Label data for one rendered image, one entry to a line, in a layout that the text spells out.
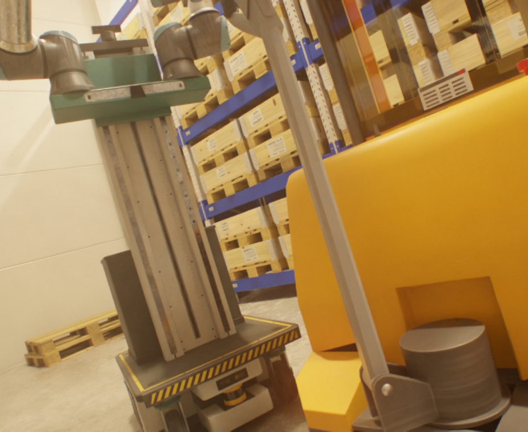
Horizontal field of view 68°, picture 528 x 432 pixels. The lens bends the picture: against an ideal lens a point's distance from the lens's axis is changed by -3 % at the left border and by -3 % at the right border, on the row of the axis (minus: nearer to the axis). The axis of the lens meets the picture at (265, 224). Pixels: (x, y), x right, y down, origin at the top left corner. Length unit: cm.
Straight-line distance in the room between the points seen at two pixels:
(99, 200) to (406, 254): 593
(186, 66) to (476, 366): 157
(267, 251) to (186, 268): 225
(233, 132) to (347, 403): 349
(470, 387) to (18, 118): 639
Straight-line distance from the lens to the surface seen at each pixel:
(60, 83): 180
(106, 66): 202
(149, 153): 198
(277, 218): 393
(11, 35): 176
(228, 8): 111
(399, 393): 86
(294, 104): 82
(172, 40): 196
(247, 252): 430
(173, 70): 190
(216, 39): 196
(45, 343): 509
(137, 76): 202
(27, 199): 629
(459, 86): 134
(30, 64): 183
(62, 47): 187
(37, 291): 610
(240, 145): 413
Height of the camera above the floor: 75
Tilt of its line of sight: level
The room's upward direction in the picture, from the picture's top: 17 degrees counter-clockwise
